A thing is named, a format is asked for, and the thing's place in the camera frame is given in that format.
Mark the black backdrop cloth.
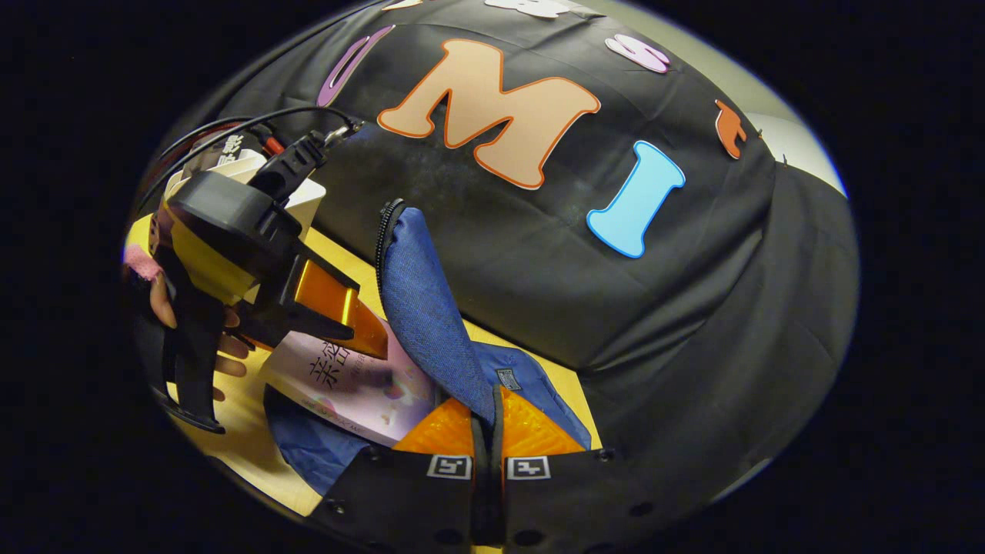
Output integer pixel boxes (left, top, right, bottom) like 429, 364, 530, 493
135, 0, 860, 509

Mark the blue schoolbag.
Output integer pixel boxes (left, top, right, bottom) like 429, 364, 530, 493
264, 199, 593, 497

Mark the white bookshelf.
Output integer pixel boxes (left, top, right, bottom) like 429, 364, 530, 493
165, 150, 328, 239

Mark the pink cover book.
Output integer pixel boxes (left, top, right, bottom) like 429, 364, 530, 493
258, 315, 439, 447

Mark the red cable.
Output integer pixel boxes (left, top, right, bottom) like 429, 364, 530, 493
158, 115, 287, 166

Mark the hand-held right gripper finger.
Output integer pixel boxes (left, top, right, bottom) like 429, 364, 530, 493
308, 394, 489, 551
492, 385, 693, 551

